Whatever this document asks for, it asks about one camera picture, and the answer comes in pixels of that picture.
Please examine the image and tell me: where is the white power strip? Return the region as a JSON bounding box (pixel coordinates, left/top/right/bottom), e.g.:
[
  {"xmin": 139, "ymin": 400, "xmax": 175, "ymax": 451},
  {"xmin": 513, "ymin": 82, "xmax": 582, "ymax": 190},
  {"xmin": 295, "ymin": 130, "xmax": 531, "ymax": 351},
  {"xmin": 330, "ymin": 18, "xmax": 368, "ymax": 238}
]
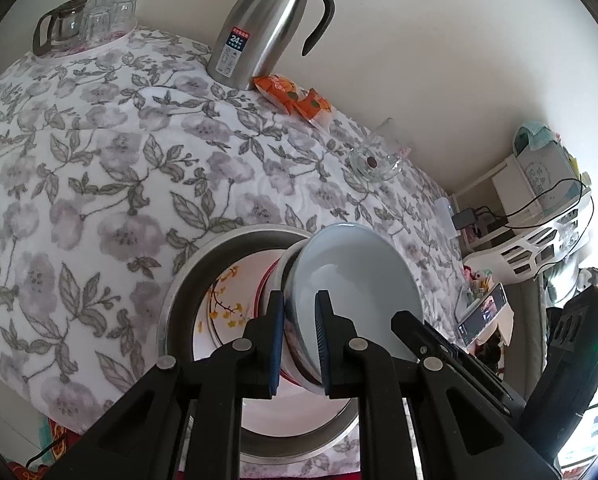
[{"xmin": 435, "ymin": 196, "xmax": 456, "ymax": 235}]

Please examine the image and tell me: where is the clear glass mug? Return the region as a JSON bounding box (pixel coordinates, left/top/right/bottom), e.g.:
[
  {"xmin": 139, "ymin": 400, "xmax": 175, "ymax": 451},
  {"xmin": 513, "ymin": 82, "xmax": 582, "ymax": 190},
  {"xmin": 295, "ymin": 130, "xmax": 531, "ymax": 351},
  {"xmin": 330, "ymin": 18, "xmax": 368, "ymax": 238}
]
[{"xmin": 349, "ymin": 117, "xmax": 410, "ymax": 183}]

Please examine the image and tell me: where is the pale green bag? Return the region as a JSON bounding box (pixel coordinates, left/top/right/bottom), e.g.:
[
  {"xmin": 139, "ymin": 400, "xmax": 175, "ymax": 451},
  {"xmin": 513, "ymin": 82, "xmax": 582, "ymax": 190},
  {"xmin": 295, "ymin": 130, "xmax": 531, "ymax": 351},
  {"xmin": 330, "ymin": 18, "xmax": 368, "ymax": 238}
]
[{"xmin": 511, "ymin": 122, "xmax": 590, "ymax": 211}]

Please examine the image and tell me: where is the stainless steel basin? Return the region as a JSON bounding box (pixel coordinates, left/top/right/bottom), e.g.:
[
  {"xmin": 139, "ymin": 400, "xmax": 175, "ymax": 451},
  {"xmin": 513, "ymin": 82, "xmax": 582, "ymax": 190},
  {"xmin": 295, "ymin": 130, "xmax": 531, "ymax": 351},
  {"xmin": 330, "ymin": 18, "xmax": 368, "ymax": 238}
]
[{"xmin": 156, "ymin": 224, "xmax": 362, "ymax": 463}]

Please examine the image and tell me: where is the grey floral tablecloth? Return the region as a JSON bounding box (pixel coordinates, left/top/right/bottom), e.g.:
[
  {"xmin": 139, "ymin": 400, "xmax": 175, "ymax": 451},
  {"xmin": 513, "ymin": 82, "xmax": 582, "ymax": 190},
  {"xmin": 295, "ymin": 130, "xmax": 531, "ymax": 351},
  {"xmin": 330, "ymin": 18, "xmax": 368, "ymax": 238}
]
[{"xmin": 0, "ymin": 25, "xmax": 472, "ymax": 476}]

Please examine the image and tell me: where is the red rimmed strawberry print bowl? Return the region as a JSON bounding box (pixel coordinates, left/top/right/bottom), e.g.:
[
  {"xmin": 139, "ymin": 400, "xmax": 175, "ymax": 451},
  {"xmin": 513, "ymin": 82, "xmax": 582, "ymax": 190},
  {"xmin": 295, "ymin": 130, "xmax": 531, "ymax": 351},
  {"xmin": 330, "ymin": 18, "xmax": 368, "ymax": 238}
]
[{"xmin": 258, "ymin": 252, "xmax": 324, "ymax": 393}]

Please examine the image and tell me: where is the black rimmed white plate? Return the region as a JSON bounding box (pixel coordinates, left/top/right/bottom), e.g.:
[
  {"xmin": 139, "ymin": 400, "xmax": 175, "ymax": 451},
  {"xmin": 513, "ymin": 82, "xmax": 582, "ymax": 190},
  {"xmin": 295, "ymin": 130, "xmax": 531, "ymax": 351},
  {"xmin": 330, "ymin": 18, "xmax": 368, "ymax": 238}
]
[{"xmin": 193, "ymin": 255, "xmax": 360, "ymax": 433}]

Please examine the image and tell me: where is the white lattice shelf rack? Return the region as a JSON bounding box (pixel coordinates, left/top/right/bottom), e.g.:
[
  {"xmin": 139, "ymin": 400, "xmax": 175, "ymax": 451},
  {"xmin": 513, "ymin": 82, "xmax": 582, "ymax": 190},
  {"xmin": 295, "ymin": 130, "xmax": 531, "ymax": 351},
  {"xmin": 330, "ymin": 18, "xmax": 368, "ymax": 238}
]
[{"xmin": 449, "ymin": 155, "xmax": 598, "ymax": 281}]

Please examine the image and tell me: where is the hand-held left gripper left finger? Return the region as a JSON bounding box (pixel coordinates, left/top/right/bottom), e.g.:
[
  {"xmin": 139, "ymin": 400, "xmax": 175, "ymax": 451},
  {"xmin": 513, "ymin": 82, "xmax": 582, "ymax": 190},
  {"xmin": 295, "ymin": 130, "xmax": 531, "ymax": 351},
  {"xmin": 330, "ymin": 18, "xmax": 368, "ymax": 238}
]
[{"xmin": 44, "ymin": 290, "xmax": 286, "ymax": 480}]

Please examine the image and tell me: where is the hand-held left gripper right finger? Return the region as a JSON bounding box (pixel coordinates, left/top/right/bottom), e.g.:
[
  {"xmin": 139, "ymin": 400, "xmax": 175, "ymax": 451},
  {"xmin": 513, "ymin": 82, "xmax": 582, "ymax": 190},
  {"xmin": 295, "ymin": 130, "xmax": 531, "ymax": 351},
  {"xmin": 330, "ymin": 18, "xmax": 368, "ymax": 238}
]
[{"xmin": 314, "ymin": 290, "xmax": 560, "ymax": 480}]

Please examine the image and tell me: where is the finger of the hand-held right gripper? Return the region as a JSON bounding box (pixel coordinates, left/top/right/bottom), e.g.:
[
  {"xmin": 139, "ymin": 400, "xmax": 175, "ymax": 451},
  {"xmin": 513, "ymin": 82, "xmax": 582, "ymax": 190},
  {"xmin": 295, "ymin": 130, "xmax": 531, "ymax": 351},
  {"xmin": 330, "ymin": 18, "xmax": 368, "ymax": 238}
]
[{"xmin": 390, "ymin": 310, "xmax": 526, "ymax": 422}]

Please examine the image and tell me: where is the orange snack packet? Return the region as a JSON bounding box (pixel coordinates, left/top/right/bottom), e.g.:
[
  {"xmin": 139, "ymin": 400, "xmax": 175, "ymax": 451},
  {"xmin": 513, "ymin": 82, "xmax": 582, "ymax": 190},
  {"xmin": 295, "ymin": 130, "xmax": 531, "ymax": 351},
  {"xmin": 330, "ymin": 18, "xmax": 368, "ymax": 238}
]
[
  {"xmin": 294, "ymin": 87, "xmax": 334, "ymax": 128},
  {"xmin": 253, "ymin": 74, "xmax": 300, "ymax": 113}
]

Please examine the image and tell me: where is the smartphone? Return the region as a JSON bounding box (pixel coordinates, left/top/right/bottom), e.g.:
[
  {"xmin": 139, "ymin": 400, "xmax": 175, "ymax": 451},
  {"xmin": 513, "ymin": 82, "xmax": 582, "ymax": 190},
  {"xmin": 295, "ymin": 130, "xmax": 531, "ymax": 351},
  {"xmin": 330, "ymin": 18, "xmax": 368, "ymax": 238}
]
[{"xmin": 456, "ymin": 282, "xmax": 510, "ymax": 348}]

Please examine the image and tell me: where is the stainless steel thermos jug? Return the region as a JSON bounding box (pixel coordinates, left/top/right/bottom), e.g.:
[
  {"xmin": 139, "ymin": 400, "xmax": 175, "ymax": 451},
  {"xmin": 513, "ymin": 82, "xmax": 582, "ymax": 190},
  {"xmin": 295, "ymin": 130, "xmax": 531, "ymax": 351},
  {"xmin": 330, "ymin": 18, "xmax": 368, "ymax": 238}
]
[{"xmin": 206, "ymin": 0, "xmax": 336, "ymax": 92}]

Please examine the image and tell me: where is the black cable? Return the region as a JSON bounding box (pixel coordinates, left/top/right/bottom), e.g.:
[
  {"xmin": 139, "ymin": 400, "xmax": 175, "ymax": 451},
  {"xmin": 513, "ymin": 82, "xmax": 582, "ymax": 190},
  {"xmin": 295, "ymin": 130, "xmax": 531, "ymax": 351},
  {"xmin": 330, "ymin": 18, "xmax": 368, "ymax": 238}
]
[{"xmin": 479, "ymin": 177, "xmax": 597, "ymax": 231}]

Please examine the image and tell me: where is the black charger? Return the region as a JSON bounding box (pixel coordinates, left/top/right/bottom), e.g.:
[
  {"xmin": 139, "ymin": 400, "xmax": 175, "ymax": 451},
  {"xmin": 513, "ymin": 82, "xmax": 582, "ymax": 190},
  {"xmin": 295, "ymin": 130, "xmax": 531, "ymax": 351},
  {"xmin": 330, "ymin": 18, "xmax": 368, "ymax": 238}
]
[{"xmin": 451, "ymin": 208, "xmax": 480, "ymax": 233}]

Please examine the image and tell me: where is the small pale blue bowl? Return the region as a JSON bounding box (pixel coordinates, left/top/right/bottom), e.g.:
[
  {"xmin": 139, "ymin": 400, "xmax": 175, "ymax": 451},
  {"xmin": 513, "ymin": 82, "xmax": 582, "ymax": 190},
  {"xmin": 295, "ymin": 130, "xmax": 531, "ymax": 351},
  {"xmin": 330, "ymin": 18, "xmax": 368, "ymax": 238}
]
[{"xmin": 284, "ymin": 224, "xmax": 424, "ymax": 396}]

